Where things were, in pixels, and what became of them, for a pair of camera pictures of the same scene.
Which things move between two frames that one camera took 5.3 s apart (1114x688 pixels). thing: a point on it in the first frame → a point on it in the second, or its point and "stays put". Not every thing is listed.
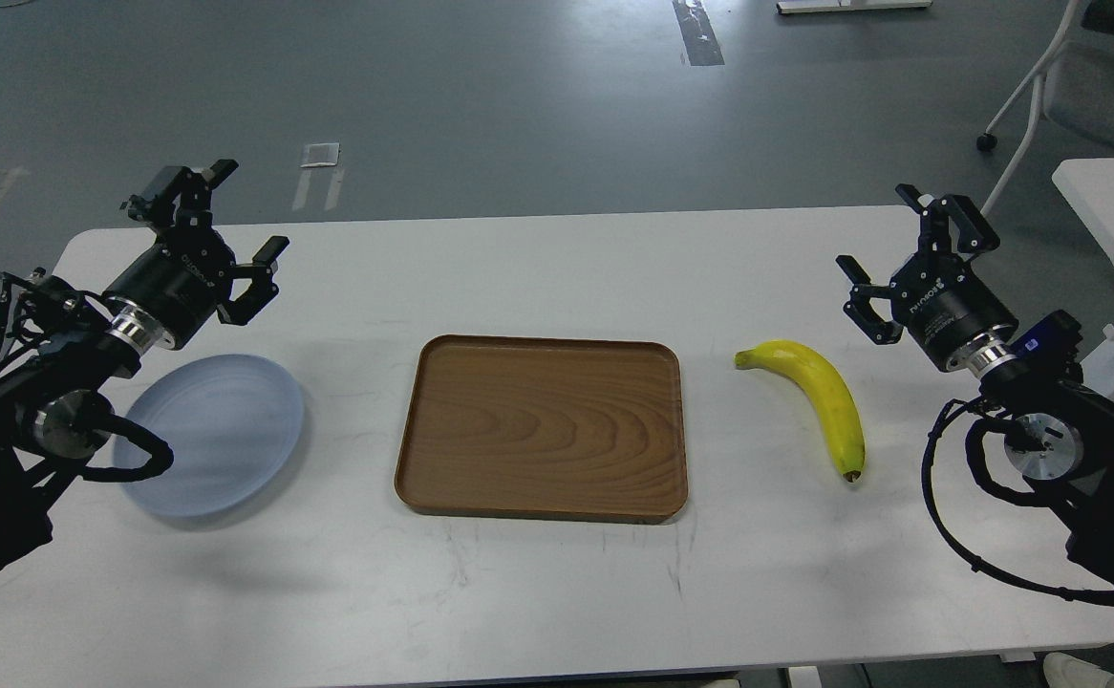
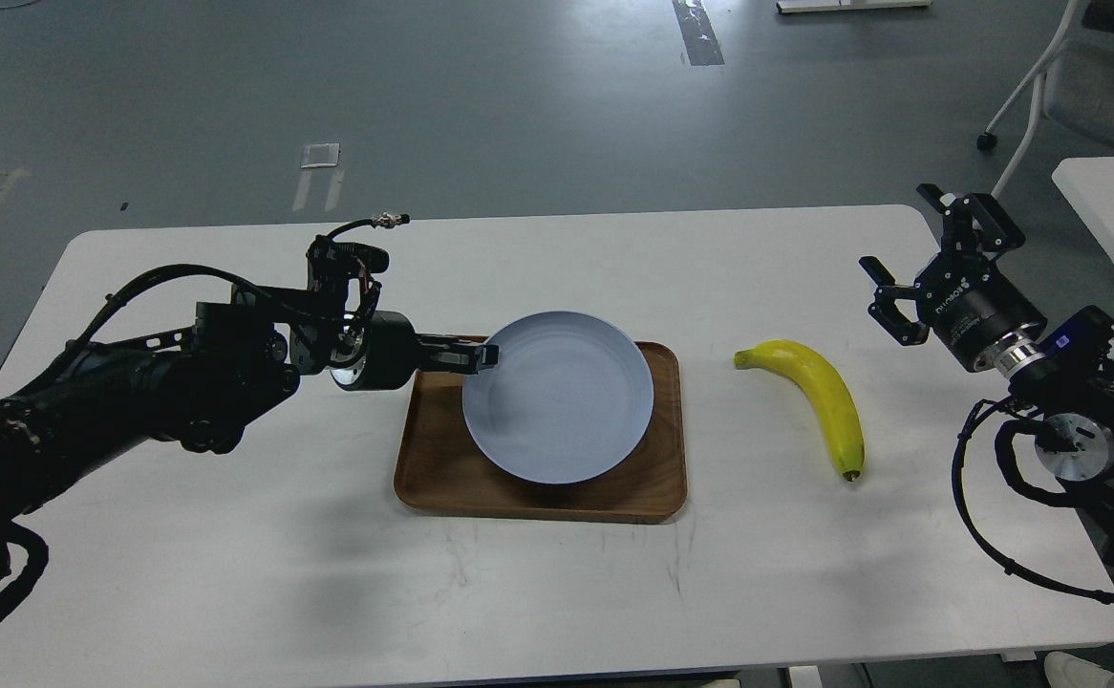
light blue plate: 233,423 → 569,401
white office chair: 1105,79 stays put
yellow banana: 825,385 stays put
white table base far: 787,8 stays put
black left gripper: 177,283 → 382,354
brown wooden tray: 544,429 stays put
